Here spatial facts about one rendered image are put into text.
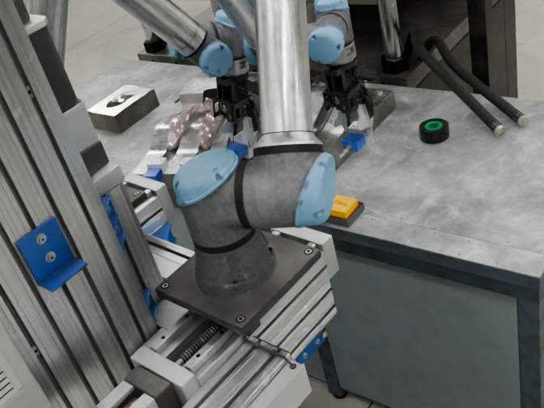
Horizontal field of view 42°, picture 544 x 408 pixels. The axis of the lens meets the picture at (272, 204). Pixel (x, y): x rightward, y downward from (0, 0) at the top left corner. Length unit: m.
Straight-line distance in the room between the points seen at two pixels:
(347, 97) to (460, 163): 0.38
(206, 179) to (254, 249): 0.17
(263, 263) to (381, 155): 0.81
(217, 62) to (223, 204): 0.50
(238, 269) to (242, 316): 0.08
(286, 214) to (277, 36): 0.28
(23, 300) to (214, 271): 0.31
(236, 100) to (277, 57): 0.65
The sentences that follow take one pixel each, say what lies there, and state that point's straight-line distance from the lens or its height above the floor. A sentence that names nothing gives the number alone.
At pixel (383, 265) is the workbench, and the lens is 1.81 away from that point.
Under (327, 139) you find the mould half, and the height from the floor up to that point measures 0.88.
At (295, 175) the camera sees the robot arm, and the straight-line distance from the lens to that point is 1.11.
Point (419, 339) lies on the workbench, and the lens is 1.94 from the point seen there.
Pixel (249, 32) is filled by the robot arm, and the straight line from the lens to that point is 1.47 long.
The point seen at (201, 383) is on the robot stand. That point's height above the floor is 0.96.
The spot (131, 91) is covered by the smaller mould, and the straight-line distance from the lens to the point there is 2.61.
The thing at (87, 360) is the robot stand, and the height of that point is 1.00.
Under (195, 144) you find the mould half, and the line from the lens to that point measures 2.11.
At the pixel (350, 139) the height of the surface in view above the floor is 0.94.
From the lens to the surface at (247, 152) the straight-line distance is 1.88.
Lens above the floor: 1.84
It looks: 34 degrees down
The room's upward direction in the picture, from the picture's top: 15 degrees counter-clockwise
